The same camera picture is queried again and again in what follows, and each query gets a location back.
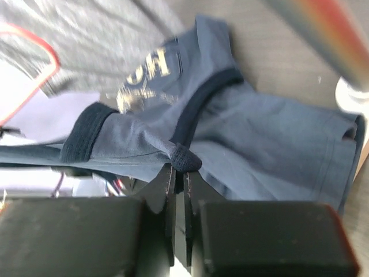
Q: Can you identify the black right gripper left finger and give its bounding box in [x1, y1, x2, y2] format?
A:
[136, 166, 176, 267]

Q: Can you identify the navy blue garment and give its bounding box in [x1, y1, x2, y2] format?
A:
[1, 16, 365, 212]

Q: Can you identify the silver clothes rack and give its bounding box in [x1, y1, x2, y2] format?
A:
[267, 1, 368, 115]

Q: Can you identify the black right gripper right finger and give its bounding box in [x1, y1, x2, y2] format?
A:
[183, 172, 228, 267]

